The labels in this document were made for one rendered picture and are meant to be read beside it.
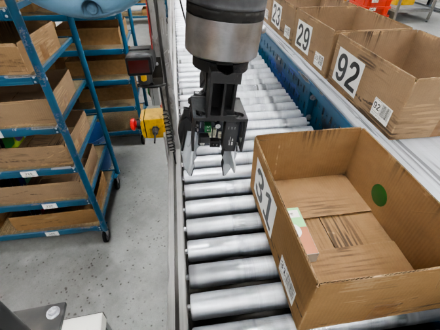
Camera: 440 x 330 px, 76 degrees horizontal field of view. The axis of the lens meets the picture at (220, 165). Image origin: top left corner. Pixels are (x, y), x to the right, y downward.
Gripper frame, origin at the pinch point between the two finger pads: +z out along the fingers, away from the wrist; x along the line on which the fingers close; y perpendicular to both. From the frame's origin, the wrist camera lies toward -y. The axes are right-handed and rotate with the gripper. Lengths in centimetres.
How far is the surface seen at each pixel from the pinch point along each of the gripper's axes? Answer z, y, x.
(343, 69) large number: -2, -48, 50
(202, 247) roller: 24.6, -0.2, 0.8
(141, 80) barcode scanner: -0.6, -34.5, -14.0
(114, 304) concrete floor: 103, -26, -32
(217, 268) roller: 24.1, 5.4, 3.4
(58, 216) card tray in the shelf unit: 85, -64, -62
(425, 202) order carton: 4.8, 5.5, 43.2
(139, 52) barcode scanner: -8.4, -32.1, -13.6
